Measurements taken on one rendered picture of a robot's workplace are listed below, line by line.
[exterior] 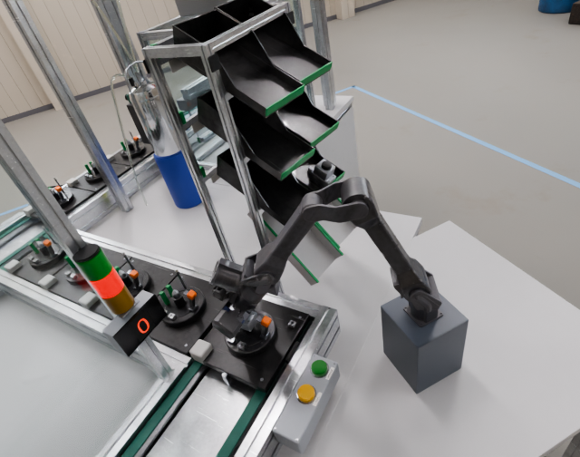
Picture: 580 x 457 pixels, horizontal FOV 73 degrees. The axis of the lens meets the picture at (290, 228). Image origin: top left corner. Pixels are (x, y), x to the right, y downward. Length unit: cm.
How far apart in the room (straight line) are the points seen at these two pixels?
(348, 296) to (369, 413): 37
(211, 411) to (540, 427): 76
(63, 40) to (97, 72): 66
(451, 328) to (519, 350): 29
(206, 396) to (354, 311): 49
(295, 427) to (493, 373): 51
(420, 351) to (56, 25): 773
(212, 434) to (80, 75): 756
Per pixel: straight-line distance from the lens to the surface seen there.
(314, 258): 117
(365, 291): 128
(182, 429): 110
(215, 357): 110
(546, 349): 122
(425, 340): 93
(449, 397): 110
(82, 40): 811
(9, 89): 837
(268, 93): 92
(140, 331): 93
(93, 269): 81
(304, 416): 97
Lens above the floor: 182
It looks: 38 degrees down
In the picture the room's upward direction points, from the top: 14 degrees counter-clockwise
